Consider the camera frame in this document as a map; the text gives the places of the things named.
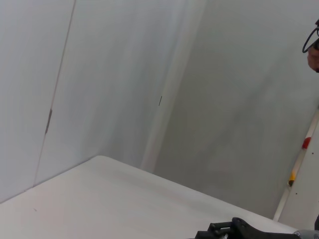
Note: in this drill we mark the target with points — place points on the red emergency stop button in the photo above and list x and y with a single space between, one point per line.
306 143

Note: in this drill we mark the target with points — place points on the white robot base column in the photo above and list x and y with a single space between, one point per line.
306 186

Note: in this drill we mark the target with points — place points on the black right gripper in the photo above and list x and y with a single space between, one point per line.
254 234

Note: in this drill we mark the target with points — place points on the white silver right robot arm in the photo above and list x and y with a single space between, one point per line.
306 235

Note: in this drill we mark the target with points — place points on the yellow black warning label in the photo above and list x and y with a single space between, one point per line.
292 178

